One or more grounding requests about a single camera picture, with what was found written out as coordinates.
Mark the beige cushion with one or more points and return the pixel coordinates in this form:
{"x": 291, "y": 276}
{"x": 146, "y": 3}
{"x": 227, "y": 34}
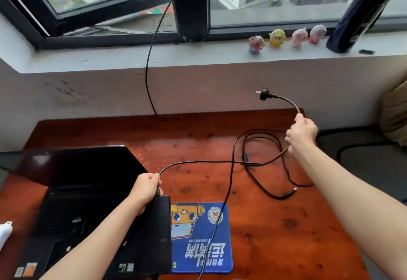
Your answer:
{"x": 396, "y": 114}

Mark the orange and blue toy figurine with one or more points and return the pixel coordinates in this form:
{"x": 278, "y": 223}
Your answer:
{"x": 256, "y": 44}

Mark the white charger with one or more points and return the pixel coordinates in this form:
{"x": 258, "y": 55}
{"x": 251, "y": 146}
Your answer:
{"x": 4, "y": 237}

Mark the black laptop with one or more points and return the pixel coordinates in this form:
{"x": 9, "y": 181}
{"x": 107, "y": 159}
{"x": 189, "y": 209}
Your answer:
{"x": 79, "y": 168}

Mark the blue cartoon mouse pad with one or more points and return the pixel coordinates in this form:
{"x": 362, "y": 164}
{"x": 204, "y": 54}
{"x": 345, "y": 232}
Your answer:
{"x": 190, "y": 257}

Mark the pink toy figurine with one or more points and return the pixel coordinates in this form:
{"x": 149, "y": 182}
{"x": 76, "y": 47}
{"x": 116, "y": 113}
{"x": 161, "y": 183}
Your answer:
{"x": 299, "y": 37}
{"x": 317, "y": 34}

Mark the person's left forearm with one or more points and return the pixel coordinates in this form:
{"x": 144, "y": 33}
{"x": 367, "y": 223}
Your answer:
{"x": 95, "y": 244}

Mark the yellow toy figurine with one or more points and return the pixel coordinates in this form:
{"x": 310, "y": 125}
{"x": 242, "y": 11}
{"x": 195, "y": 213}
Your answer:
{"x": 277, "y": 37}

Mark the small black flat object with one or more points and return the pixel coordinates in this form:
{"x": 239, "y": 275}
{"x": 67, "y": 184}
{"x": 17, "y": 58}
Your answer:
{"x": 367, "y": 52}

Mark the person's left fingers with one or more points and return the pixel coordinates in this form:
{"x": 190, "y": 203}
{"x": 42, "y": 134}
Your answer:
{"x": 155, "y": 182}

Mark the dark blue bottle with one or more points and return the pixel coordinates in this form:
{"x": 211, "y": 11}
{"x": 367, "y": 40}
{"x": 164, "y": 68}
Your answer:
{"x": 356, "y": 19}

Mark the person's right hand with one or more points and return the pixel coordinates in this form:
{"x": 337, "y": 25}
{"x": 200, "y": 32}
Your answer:
{"x": 302, "y": 133}

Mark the person's right forearm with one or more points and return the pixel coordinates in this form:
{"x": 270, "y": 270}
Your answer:
{"x": 349, "y": 200}

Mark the person's right fingers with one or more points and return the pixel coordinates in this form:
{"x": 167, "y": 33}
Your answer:
{"x": 291, "y": 136}

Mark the black window frame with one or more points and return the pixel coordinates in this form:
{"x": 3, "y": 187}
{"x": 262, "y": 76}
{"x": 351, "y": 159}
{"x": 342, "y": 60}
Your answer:
{"x": 190, "y": 3}

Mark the person's left hand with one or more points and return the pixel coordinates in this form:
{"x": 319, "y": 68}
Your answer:
{"x": 144, "y": 190}

